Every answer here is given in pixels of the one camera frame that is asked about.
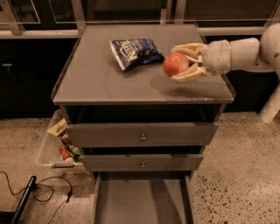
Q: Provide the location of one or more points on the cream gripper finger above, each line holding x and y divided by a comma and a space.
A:
194, 72
193, 51

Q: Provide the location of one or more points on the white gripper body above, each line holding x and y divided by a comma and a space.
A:
216, 57

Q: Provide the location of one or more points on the red apple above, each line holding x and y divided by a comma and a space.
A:
175, 63

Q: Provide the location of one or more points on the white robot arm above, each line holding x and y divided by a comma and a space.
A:
256, 55

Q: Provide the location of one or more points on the grey drawer cabinet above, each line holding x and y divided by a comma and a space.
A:
93, 89

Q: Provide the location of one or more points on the grey top drawer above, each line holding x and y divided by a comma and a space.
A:
141, 134

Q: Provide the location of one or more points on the grey drawer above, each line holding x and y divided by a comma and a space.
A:
142, 162
143, 198
141, 134

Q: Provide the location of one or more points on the grey bottom drawer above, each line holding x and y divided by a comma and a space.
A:
143, 198

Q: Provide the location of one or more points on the grey middle drawer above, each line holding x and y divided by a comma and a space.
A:
142, 162

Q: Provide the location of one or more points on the blue chip bag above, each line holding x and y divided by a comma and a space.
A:
133, 52

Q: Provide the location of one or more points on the snack packets in bin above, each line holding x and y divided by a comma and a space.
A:
67, 150

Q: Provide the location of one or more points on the clear plastic bin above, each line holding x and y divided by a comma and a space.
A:
49, 156

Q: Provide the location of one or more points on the metal railing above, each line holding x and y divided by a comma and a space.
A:
53, 19

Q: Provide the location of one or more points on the black device on floor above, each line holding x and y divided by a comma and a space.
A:
13, 217

